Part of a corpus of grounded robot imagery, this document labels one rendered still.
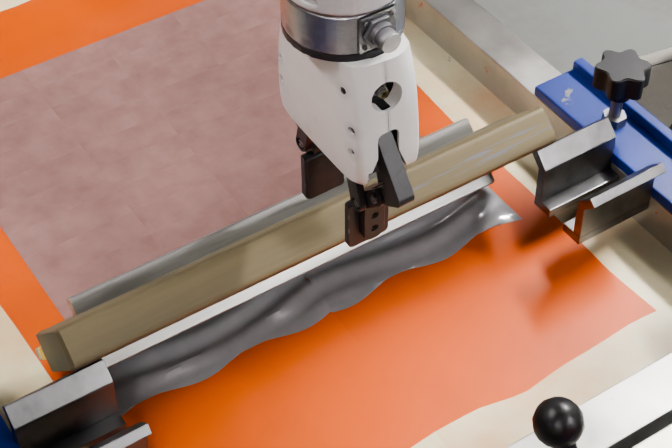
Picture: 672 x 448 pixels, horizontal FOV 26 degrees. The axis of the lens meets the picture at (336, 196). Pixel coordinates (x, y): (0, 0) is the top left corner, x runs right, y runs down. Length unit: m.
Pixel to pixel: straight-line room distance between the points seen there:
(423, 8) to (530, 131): 0.26
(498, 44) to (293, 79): 0.38
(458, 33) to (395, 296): 0.29
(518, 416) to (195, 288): 0.24
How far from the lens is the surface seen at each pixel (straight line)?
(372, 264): 1.12
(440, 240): 1.14
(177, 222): 1.16
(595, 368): 1.07
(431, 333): 1.08
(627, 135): 1.18
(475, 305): 1.10
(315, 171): 0.99
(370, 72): 0.86
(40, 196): 1.20
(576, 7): 2.98
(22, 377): 1.08
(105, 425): 1.00
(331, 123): 0.90
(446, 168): 1.07
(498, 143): 1.09
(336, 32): 0.84
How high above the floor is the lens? 1.78
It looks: 45 degrees down
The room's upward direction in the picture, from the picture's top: straight up
